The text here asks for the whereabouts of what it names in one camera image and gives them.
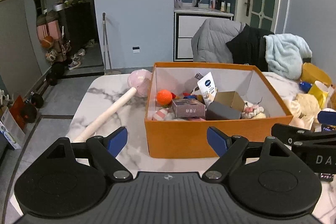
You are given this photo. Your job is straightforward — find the yellow bowl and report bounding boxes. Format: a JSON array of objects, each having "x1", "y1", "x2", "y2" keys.
[{"x1": 301, "y1": 63, "x2": 332, "y2": 86}]

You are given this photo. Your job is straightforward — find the grey padded jacket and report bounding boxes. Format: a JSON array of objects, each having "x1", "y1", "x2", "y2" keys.
[{"x1": 191, "y1": 18, "x2": 246, "y2": 63}]

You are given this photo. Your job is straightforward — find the folded flatbread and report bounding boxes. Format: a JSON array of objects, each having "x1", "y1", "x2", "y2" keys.
[{"x1": 296, "y1": 93, "x2": 322, "y2": 117}]

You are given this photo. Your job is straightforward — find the pink bags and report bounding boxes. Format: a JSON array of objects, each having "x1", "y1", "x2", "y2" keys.
[{"x1": 36, "y1": 10, "x2": 62, "y2": 43}]

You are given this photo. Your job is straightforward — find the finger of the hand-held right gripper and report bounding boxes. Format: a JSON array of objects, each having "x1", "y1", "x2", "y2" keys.
[
  {"x1": 271, "y1": 123, "x2": 336, "y2": 146},
  {"x1": 317, "y1": 110, "x2": 336, "y2": 126}
]

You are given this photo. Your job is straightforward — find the cardboard carton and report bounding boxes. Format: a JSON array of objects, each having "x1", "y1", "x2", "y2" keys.
[{"x1": 0, "y1": 95, "x2": 27, "y2": 149}]

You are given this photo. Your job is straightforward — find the crochet bunny plush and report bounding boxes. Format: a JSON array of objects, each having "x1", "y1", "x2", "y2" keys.
[{"x1": 240, "y1": 99, "x2": 271, "y2": 119}]

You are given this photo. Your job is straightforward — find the white vanity cabinet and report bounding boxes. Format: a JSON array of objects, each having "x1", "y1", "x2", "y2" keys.
[{"x1": 174, "y1": 7, "x2": 235, "y2": 62}]

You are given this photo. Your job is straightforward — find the dark illustrated card box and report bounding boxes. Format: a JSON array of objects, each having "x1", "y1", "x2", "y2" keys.
[{"x1": 172, "y1": 98, "x2": 206, "y2": 118}]

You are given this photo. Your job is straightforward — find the orange and red crochet fruit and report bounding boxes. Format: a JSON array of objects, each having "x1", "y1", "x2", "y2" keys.
[{"x1": 157, "y1": 89, "x2": 180, "y2": 106}]

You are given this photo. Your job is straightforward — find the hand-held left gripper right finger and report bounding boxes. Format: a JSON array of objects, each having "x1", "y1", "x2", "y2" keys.
[{"x1": 202, "y1": 126, "x2": 290, "y2": 180}]

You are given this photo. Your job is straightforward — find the pink massage hammer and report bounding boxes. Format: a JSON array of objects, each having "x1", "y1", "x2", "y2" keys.
[{"x1": 71, "y1": 70, "x2": 153, "y2": 143}]

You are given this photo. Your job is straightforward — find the black jacket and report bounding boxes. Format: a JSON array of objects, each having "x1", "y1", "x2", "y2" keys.
[{"x1": 226, "y1": 24, "x2": 275, "y2": 72}]

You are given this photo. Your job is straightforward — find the pink wallet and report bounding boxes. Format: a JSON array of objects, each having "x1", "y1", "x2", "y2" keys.
[{"x1": 168, "y1": 116, "x2": 208, "y2": 122}]

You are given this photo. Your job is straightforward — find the white hand cream tube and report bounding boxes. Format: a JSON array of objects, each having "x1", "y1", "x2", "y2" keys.
[{"x1": 197, "y1": 72, "x2": 219, "y2": 106}]

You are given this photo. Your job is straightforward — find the orange cardboard box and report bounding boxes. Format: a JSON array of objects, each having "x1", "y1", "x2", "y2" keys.
[{"x1": 144, "y1": 62, "x2": 294, "y2": 159}]

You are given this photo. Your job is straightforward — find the black dumbbell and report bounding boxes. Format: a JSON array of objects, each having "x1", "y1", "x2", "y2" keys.
[
  {"x1": 20, "y1": 91, "x2": 45, "y2": 123},
  {"x1": 46, "y1": 63, "x2": 66, "y2": 85}
]

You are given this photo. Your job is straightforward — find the plastic bag of food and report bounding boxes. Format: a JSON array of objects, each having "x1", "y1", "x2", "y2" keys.
[{"x1": 328, "y1": 84, "x2": 336, "y2": 109}]

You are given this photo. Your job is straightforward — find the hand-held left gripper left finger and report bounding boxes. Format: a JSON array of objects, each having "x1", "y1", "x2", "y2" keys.
[{"x1": 46, "y1": 126, "x2": 133, "y2": 181}]

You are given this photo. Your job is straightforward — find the basketball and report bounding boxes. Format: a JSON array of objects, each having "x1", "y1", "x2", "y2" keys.
[{"x1": 42, "y1": 35, "x2": 54, "y2": 48}]

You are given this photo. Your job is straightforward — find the yellow mug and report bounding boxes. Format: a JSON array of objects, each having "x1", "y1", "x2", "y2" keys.
[{"x1": 308, "y1": 80, "x2": 330, "y2": 109}]

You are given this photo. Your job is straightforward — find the dark shoe cabinet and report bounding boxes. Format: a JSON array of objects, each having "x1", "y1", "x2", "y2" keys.
[{"x1": 56, "y1": 1, "x2": 99, "y2": 48}]

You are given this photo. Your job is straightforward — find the light blue fleece garment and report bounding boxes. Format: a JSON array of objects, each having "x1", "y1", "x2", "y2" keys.
[{"x1": 264, "y1": 34, "x2": 313, "y2": 80}]

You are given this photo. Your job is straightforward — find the dark grey gift box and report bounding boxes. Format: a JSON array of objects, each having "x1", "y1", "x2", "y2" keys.
[{"x1": 205, "y1": 91, "x2": 246, "y2": 121}]

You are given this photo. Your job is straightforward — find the patterned ball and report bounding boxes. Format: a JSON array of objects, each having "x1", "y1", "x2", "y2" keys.
[{"x1": 45, "y1": 49, "x2": 58, "y2": 62}]

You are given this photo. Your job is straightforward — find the black smartphone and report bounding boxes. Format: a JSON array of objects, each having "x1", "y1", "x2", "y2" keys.
[{"x1": 318, "y1": 124, "x2": 336, "y2": 182}]

